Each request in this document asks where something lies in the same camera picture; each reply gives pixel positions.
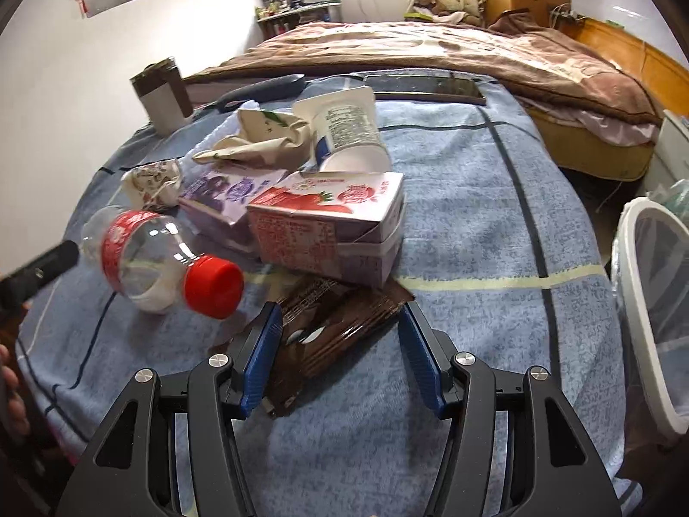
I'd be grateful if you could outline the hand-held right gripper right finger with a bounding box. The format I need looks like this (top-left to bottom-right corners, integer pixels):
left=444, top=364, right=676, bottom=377
left=397, top=300, right=628, bottom=517

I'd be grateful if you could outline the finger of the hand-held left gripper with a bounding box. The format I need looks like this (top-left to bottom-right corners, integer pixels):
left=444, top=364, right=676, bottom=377
left=0, top=240, right=80, bottom=314

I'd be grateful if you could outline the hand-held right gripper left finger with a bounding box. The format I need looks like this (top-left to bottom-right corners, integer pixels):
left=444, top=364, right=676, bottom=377
left=54, top=302, right=284, bottom=517

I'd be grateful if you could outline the brown snack wrapper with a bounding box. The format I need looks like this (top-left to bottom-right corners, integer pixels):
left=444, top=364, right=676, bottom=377
left=212, top=274, right=415, bottom=418

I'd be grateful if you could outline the clear plastic bottle red cap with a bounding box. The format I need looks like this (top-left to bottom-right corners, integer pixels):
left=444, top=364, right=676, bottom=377
left=80, top=206, right=245, bottom=320

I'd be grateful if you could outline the patterned paper cup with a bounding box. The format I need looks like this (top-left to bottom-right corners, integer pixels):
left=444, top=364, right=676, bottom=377
left=121, top=159, right=184, bottom=211

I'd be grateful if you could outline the strawberry print milk carton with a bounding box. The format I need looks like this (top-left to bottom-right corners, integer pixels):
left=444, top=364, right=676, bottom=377
left=246, top=171, right=407, bottom=289

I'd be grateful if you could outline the purple milk carton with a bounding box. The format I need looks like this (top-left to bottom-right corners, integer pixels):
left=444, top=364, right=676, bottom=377
left=177, top=167, right=289, bottom=254

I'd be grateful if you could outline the cream cloth pouch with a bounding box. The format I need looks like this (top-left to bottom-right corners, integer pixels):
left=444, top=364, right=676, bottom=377
left=192, top=109, right=318, bottom=173

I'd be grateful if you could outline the white mesh waste bin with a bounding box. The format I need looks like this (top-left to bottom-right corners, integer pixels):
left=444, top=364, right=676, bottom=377
left=608, top=196, right=689, bottom=439

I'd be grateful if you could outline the white yogurt cup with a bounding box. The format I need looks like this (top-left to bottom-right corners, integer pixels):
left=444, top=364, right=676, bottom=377
left=292, top=90, right=393, bottom=176

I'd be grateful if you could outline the person's left hand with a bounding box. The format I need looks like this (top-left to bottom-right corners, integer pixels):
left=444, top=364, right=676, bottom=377
left=0, top=343, right=32, bottom=438

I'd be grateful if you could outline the brown and white tumbler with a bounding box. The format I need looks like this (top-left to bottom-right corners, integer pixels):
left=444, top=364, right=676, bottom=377
left=130, top=56, right=193, bottom=137

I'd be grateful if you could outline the black smartphone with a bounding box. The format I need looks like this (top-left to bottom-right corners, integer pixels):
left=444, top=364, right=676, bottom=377
left=362, top=71, right=488, bottom=107

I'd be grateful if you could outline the dark blue glasses case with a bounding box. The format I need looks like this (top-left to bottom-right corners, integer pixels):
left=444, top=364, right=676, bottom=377
left=207, top=74, right=307, bottom=111

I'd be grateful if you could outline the pink bed sheet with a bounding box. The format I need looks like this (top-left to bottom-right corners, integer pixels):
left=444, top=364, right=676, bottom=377
left=576, top=108, right=662, bottom=147

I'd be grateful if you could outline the brown fleece blanket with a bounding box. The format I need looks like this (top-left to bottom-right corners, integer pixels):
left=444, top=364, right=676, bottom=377
left=183, top=20, right=663, bottom=127

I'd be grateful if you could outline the white cabinet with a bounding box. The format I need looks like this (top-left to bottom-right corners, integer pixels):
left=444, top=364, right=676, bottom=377
left=643, top=110, right=689, bottom=200

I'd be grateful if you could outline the white shelf desk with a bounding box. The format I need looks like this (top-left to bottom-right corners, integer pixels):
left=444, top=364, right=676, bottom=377
left=254, top=0, right=342, bottom=41

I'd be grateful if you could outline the wooden headboard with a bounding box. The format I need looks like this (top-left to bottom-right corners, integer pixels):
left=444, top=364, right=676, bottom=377
left=560, top=13, right=689, bottom=114

